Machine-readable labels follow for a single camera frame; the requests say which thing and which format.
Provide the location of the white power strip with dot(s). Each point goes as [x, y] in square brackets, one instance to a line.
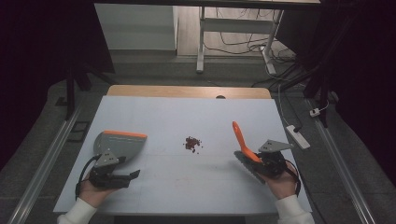
[298, 137]

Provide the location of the white cabinet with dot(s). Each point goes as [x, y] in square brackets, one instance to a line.
[137, 28]

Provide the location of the pile of red beans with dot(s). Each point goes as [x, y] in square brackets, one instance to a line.
[192, 143]

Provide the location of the wooden table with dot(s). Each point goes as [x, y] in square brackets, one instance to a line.
[174, 91]

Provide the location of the person's left hand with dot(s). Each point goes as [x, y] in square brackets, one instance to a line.
[93, 194]

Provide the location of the white desk frame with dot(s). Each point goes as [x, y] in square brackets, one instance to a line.
[236, 25]

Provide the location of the metal floor rail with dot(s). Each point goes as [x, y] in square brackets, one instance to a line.
[342, 161]
[46, 155]

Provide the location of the black metal stand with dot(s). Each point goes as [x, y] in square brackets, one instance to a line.
[70, 93]
[323, 93]

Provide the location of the white table mat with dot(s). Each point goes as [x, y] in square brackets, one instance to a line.
[186, 118]

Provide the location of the person's right hand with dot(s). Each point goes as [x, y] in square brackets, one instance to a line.
[285, 186]

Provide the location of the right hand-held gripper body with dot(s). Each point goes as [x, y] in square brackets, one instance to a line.
[274, 163]

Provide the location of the black floor frame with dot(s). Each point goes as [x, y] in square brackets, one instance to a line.
[73, 135]

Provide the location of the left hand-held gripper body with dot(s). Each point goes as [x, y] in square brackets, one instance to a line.
[107, 177]

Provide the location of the grey dustpan with orange edge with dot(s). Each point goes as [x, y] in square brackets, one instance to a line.
[127, 144]

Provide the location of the black curtain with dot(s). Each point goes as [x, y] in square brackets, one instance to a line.
[37, 62]
[364, 77]

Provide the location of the small white adapter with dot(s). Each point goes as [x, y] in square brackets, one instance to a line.
[314, 112]

